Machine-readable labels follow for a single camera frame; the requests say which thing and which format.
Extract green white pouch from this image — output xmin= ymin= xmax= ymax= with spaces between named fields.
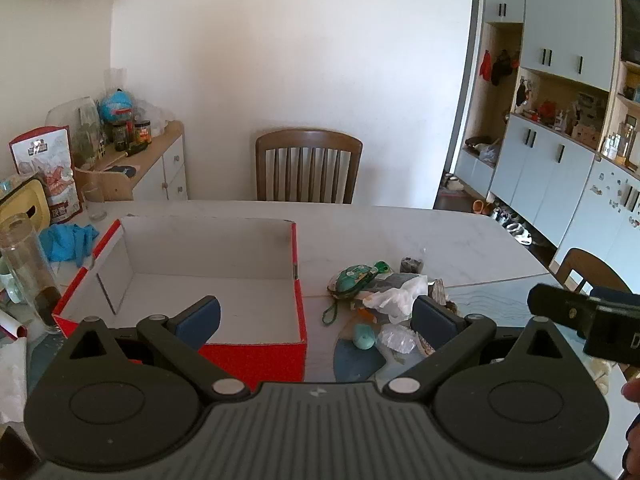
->
xmin=322 ymin=262 xmax=382 ymax=328

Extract dark hanging garment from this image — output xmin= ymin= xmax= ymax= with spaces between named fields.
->
xmin=491 ymin=50 xmax=516 ymax=87

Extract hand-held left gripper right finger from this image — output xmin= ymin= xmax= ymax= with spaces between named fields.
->
xmin=381 ymin=295 xmax=582 ymax=403

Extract light blue cabinet wall unit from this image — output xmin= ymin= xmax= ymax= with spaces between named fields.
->
xmin=452 ymin=0 xmax=640 ymax=281

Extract row of shoes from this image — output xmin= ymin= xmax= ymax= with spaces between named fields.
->
xmin=492 ymin=202 xmax=538 ymax=246

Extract clear glass vase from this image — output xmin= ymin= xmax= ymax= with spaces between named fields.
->
xmin=102 ymin=67 xmax=128 ymax=96

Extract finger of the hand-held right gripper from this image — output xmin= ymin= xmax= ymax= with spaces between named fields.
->
xmin=528 ymin=283 xmax=601 ymax=333

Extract silver foil packet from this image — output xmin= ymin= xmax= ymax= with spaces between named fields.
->
xmin=367 ymin=274 xmax=417 ymax=294

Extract amber glass storage jar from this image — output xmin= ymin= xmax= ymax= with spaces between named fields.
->
xmin=620 ymin=116 xmax=638 ymax=161

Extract crumpled white plastic wrapper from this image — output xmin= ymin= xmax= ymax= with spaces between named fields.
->
xmin=364 ymin=274 xmax=429 ymax=325

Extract blue globe toy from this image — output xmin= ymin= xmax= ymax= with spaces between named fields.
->
xmin=98 ymin=89 xmax=136 ymax=123

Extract yellow tissue box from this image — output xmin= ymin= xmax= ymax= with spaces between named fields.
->
xmin=0 ymin=172 xmax=52 ymax=231

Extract brown wooden slatted chair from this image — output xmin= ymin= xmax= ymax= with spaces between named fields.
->
xmin=255 ymin=129 xmax=364 ymax=205
xmin=555 ymin=247 xmax=633 ymax=295

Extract green plant decoration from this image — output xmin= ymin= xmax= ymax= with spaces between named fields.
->
xmin=70 ymin=97 xmax=106 ymax=171

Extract red white paper roll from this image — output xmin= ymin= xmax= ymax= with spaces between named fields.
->
xmin=0 ymin=310 xmax=28 ymax=341

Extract blue rubber gloves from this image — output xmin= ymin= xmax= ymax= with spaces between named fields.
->
xmin=39 ymin=223 xmax=101 ymax=268

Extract wooden white sideboard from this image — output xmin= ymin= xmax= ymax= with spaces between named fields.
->
xmin=74 ymin=120 xmax=190 ymax=202

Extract pale green cup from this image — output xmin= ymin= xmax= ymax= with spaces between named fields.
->
xmin=0 ymin=255 xmax=23 ymax=306

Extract red white printed bag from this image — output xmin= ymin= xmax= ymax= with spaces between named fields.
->
xmin=8 ymin=126 xmax=83 ymax=225

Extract small cream plastic piece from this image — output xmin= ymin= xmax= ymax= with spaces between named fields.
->
xmin=590 ymin=357 xmax=610 ymax=396

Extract tall clear glass jar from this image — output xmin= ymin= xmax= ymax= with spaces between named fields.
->
xmin=0 ymin=212 xmax=63 ymax=336

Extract row of shelf ornaments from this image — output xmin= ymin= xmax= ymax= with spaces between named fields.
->
xmin=515 ymin=76 xmax=608 ymax=148

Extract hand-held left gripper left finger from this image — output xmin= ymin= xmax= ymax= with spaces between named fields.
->
xmin=52 ymin=295 xmax=252 ymax=403

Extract clear drinking glass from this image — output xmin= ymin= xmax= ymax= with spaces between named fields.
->
xmin=80 ymin=181 xmax=108 ymax=222

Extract white paper sheet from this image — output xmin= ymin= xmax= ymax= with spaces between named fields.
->
xmin=0 ymin=337 xmax=28 ymax=423

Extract red white cardboard box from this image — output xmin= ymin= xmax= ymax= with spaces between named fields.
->
xmin=51 ymin=216 xmax=308 ymax=383

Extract clear plastic bag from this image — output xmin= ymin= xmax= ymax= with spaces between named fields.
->
xmin=377 ymin=324 xmax=418 ymax=353

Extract crumpled clear plastic wrap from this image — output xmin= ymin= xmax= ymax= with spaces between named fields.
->
xmin=135 ymin=100 xmax=168 ymax=136

